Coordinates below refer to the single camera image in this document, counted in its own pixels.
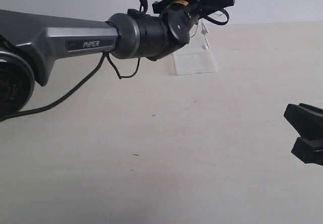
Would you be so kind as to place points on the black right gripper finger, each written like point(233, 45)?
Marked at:
point(308, 151)
point(305, 119)

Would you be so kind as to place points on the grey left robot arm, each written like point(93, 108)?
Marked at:
point(31, 43)

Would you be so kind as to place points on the clear plastic storage box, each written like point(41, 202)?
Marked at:
point(196, 57)

